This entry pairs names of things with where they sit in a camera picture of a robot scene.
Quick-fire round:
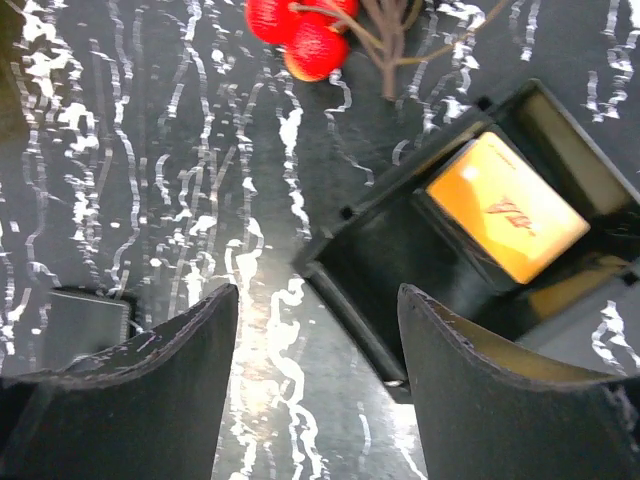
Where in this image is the red artificial berry bunch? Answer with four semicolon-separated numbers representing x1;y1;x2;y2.
244;1;507;101

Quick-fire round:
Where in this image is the gold credit card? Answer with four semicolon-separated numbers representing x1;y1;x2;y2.
426;131;590;284

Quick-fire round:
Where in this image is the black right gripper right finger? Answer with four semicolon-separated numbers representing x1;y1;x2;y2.
397;284;639;479

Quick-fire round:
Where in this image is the black leather card holder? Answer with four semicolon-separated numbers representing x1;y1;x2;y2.
38;288;136;370

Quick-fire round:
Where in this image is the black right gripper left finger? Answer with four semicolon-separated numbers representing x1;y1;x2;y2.
1;284;239;479

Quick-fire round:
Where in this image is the black card storage box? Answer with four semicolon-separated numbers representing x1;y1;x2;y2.
294;79;639;404

